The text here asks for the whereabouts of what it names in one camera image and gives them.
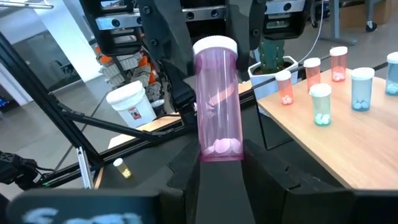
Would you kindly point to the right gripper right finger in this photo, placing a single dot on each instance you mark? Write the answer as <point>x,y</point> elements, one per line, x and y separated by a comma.
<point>280,196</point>

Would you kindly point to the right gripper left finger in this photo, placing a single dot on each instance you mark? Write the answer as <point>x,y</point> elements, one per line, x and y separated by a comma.
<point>183,193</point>

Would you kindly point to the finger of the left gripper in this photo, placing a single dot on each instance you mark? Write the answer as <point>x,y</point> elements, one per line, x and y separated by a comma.
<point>168,37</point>
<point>248,25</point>

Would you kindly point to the white bottle cap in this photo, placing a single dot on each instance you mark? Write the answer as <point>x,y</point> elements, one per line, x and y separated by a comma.
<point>217,102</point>

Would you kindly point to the blue pill bottle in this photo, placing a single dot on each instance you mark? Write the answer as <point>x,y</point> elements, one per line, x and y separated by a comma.
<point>392,77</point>
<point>362,93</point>

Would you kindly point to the light wooden shelf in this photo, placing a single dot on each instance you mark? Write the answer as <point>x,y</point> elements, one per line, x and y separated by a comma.
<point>342,149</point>

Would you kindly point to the green cactus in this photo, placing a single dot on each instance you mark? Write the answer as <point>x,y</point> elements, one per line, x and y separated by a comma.
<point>272,56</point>

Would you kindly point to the orange grey stacked crates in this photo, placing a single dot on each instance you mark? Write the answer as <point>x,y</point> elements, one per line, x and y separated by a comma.
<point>136,67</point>

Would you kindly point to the white plant pot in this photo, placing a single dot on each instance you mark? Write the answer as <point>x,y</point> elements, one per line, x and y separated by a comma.
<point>261,85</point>

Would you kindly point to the yellow pill bottle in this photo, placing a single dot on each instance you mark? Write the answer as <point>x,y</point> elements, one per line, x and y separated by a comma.
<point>123,169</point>

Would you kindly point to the white plastic bucket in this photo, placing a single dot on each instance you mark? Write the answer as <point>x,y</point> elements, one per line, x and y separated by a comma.
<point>130,105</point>

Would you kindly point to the grey desk leg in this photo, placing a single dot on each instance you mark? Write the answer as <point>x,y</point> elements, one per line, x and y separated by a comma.
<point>334,18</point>

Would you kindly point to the cardboard box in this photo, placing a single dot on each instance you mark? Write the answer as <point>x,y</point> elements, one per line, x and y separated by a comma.
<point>354,14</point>

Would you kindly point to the white metal bracket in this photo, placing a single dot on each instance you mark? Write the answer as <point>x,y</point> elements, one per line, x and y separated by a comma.
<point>84,168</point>

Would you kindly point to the black aluminium rig frame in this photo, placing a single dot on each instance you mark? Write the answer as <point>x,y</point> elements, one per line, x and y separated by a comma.
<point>46,98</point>

